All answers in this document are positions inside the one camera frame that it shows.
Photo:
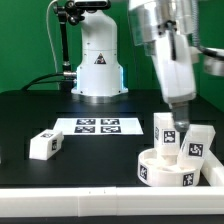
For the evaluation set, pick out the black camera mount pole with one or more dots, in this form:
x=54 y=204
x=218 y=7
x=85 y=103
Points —
x=69 y=13

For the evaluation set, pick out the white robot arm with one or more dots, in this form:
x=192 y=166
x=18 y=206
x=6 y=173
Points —
x=169 y=31

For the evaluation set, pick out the white marker sheet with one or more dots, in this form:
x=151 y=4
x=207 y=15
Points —
x=99 y=126

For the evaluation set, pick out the white right fence bar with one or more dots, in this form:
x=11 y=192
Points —
x=212 y=172

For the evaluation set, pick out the white front fence bar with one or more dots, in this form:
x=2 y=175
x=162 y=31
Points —
x=111 y=201

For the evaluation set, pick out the white fence bar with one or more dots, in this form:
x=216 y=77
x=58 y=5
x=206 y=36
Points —
x=212 y=172
x=111 y=201

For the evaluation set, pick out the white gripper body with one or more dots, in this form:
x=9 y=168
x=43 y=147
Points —
x=176 y=77

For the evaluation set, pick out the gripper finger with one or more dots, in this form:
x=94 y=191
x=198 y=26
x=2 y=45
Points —
x=180 y=114

